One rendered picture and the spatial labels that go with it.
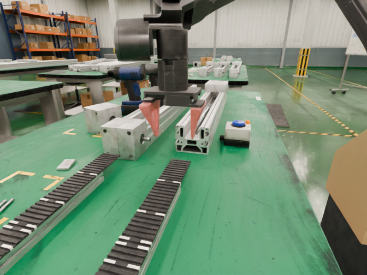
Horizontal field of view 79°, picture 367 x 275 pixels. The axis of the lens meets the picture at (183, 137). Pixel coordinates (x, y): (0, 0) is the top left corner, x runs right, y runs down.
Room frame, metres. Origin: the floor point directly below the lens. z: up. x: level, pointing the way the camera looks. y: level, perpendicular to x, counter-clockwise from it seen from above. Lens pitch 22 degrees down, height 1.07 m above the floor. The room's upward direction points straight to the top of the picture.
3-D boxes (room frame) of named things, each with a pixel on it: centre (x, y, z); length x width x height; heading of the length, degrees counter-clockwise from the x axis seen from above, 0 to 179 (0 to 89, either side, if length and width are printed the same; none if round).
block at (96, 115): (0.80, 0.29, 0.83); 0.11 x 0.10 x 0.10; 55
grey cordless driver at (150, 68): (1.26, 0.19, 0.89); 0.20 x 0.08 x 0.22; 85
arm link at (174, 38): (0.44, 0.03, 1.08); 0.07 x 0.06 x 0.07; 97
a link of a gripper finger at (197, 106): (0.43, -0.01, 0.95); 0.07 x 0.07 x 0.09; 77
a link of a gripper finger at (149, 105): (0.44, 0.04, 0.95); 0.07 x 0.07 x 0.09; 77
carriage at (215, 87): (1.24, -0.18, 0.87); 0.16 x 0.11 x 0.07; 166
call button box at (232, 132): (0.69, -0.17, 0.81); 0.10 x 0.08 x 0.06; 76
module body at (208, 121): (1.00, -0.12, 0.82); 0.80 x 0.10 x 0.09; 166
